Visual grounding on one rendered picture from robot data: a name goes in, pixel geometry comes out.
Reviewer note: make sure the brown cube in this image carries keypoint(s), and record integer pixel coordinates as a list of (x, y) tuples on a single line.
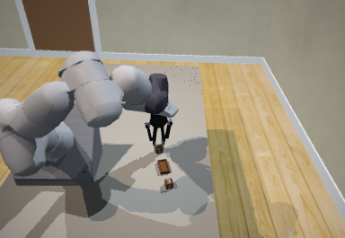
[(168, 183), (159, 149)]

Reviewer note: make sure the brown wooden tray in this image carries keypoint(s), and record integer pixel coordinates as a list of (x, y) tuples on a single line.
[(163, 166)]

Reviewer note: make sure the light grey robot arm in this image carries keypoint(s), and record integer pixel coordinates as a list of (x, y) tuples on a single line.
[(39, 120)]

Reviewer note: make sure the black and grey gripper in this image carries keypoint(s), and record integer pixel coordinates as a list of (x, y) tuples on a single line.
[(160, 123)]

